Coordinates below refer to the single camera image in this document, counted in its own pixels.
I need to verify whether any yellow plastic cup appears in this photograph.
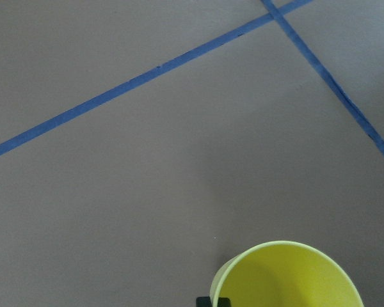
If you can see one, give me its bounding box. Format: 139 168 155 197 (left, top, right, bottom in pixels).
209 240 364 306

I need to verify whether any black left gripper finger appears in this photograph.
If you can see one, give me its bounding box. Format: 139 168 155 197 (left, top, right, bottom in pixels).
196 296 211 307

